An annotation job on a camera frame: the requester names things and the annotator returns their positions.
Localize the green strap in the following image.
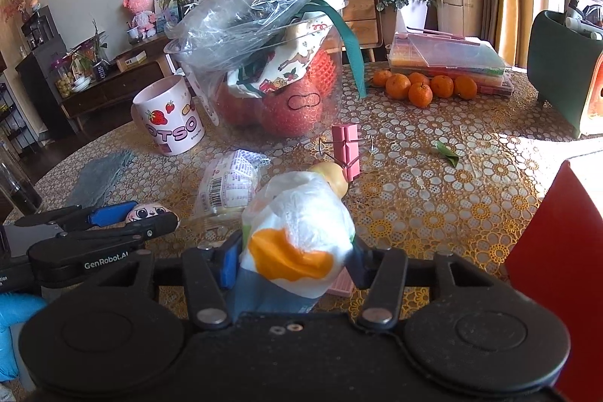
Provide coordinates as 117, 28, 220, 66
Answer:
311, 0, 369, 99

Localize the clear plastic bucket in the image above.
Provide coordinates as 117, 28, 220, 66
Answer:
164, 23, 346, 140

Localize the green and orange storage box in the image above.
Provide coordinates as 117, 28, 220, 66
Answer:
526, 9, 603, 140

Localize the red mesh net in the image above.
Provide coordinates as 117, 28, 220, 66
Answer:
214, 49, 338, 138

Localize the wooden drawer cabinet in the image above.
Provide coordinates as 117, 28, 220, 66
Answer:
338, 0, 383, 50

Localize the jar of yellow contents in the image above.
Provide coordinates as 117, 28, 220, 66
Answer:
54, 58, 77, 99

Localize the pink strawberry print mug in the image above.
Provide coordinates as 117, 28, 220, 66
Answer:
131, 75, 206, 156

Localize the pink ridged block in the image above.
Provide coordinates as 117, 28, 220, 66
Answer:
325, 266, 355, 297

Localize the clear plastic bag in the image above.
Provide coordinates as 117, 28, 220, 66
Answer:
165, 0, 341, 88

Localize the pink plush toy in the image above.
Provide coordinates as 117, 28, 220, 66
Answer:
123, 0, 159, 41

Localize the black cabinet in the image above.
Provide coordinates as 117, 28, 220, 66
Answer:
14, 4, 77, 140

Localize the small potted plant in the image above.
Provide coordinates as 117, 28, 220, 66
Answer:
70, 20, 112, 83

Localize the green leaf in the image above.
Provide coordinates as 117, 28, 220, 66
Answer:
433, 141, 461, 168

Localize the dark wooden tv cabinet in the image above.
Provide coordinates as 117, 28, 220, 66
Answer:
60, 34, 176, 135

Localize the printed cloth pouch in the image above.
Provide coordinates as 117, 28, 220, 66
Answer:
226, 17, 331, 99

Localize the stack of plastic containers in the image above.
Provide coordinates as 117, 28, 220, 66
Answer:
387, 31, 515, 98

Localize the small cardboard box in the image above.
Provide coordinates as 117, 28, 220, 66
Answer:
115, 50, 148, 72

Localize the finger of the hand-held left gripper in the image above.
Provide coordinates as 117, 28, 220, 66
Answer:
14, 202, 138, 234
59, 214, 181, 243

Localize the floral patterned desktop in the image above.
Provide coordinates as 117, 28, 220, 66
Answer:
0, 62, 603, 323

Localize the group of oranges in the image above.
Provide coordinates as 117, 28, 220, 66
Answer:
372, 69, 479, 108

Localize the person's left forearm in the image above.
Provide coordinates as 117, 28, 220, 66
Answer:
0, 293, 48, 384

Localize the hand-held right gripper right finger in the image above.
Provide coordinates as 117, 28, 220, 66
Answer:
349, 237, 507, 331

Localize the red cardboard box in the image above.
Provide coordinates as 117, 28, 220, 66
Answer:
504, 150, 603, 402

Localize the pink binder clip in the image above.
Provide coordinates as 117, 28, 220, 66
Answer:
330, 156, 362, 182
318, 124, 375, 167

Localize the grey cloth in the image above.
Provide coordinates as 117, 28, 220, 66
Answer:
67, 150, 136, 211

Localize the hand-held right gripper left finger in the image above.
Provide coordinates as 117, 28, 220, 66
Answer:
109, 232, 243, 331

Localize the barcode plastic packet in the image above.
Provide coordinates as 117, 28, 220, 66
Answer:
194, 149, 271, 220

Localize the clear glass bottle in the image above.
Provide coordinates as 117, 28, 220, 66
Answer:
0, 143, 44, 225

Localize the white plastic bag bundle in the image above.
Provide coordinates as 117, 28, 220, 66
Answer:
231, 161, 356, 315

